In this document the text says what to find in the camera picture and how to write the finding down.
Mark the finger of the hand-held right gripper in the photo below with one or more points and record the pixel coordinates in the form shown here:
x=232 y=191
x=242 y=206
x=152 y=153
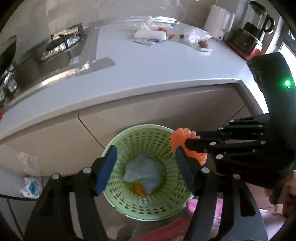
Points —
x=203 y=144
x=242 y=129

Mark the clear flat plastic strip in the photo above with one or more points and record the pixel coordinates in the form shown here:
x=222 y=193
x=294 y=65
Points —
x=204 y=49

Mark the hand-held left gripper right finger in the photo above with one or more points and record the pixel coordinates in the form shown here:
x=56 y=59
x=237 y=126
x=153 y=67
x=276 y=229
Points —
x=185 y=170

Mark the person's right hand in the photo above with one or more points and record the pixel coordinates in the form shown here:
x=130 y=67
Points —
x=292 y=187

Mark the beige cabinet door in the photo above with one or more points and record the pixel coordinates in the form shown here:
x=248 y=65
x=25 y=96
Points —
x=161 y=104

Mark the large brown food scrap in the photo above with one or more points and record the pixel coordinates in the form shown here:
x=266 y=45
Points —
x=203 y=43

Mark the white electric kettle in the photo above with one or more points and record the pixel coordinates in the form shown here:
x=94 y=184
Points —
x=216 y=22

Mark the white crumpled tissue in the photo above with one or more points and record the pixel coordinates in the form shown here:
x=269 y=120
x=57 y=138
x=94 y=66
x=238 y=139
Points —
x=148 y=22

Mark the white blue-printed plastic bag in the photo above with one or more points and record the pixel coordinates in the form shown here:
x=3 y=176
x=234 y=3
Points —
x=32 y=186

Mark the orange peel scrap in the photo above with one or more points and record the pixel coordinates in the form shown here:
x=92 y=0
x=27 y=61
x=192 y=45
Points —
x=139 y=188

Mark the green perforated plastic basket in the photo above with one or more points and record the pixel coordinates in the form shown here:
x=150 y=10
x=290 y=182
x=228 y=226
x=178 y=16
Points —
x=138 y=141

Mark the blue and white wrapper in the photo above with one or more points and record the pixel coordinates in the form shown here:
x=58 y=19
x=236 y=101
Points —
x=146 y=41

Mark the red flat packet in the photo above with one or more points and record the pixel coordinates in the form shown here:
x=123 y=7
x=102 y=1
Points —
x=1 y=115

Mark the black and red blender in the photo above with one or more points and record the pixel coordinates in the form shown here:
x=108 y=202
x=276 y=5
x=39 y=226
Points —
x=251 y=34

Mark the orange mesh bag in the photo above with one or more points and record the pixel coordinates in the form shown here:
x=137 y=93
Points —
x=179 y=138

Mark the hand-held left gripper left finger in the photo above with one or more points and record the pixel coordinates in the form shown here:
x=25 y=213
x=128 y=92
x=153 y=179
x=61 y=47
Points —
x=106 y=170

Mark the light blue crumpled tissue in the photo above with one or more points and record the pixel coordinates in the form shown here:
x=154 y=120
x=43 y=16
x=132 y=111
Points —
x=143 y=172

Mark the clear crumpled plastic bag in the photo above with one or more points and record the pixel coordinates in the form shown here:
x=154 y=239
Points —
x=196 y=34

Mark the pink printed clothing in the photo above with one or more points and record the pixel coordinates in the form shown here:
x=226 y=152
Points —
x=208 y=208

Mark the white towel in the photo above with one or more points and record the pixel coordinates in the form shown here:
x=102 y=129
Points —
x=150 y=34

